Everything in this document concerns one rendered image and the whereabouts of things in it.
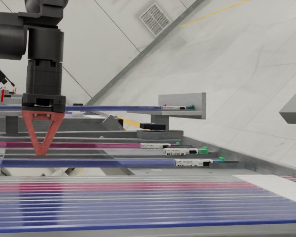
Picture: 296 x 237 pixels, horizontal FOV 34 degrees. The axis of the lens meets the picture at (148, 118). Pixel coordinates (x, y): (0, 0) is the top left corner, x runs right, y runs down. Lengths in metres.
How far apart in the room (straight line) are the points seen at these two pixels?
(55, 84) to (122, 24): 7.89
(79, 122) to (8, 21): 1.04
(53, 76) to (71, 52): 7.69
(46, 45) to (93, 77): 7.72
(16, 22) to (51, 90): 0.12
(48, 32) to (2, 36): 0.07
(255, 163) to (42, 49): 0.38
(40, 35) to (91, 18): 7.80
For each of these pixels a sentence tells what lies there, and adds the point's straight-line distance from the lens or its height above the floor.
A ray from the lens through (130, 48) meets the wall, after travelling 8.65.
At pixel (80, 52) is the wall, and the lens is 8.49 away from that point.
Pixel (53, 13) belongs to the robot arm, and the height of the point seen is 1.09.
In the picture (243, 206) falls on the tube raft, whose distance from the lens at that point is 0.46.
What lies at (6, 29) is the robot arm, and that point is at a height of 1.12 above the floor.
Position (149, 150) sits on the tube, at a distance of 0.84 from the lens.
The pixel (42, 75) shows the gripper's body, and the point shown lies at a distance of 0.78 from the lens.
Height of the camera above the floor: 1.04
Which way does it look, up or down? 13 degrees down
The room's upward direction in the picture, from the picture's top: 42 degrees counter-clockwise
